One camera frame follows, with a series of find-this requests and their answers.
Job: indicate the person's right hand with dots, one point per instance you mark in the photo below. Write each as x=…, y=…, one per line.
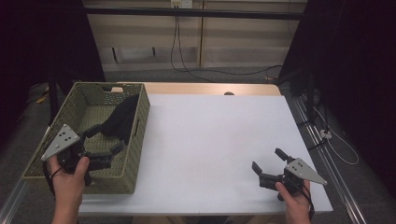
x=297, y=202

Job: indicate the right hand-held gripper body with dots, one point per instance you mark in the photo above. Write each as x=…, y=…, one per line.
x=300, y=169

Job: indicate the white plug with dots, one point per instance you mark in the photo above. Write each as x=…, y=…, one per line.
x=326, y=134

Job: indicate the white wall socket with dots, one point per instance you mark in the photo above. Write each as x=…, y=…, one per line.
x=182, y=3

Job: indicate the black metal stand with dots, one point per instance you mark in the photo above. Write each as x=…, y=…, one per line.
x=53, y=99
x=310, y=99

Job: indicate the black curtain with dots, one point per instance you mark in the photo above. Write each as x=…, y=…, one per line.
x=37, y=40
x=358, y=62

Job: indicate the black horizontal bar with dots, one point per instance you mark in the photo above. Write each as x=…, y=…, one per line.
x=193, y=13

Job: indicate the person's left hand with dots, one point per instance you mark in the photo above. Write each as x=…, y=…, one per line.
x=67, y=186

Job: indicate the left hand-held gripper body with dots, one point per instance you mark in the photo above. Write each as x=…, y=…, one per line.
x=60, y=143

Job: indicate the aluminium floor rail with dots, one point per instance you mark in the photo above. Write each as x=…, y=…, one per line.
x=339, y=186
x=12, y=202

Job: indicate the black garment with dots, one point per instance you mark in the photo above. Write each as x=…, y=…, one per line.
x=123, y=118

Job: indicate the green woven basket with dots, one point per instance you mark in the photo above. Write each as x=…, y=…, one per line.
x=93, y=121

